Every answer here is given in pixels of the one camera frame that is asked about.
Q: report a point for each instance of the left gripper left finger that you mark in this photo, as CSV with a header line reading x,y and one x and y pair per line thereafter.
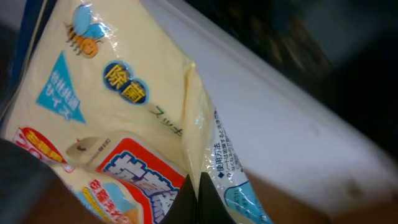
x,y
184,207

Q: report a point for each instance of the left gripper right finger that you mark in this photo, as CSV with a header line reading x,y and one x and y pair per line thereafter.
x,y
211,209

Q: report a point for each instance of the yellow wet wipes bag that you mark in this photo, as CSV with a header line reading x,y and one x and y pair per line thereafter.
x,y
118,111

